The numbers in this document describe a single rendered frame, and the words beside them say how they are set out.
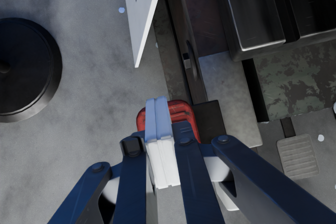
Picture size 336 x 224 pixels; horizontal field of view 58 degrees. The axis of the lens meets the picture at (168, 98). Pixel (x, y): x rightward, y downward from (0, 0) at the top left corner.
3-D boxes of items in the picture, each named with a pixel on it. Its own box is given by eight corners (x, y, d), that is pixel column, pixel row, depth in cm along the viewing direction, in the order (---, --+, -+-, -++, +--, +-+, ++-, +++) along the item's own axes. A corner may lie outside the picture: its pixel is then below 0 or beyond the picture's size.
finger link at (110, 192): (155, 199, 15) (94, 211, 15) (153, 149, 19) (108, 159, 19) (148, 172, 14) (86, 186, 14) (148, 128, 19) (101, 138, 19)
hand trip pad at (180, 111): (200, 158, 37) (206, 164, 30) (153, 169, 37) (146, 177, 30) (188, 103, 38) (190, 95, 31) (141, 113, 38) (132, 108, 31)
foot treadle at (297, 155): (313, 172, 92) (321, 174, 87) (280, 179, 92) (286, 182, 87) (263, -8, 99) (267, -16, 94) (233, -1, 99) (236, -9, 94)
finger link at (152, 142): (170, 187, 16) (156, 190, 16) (163, 133, 23) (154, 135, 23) (158, 139, 15) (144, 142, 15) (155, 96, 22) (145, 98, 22)
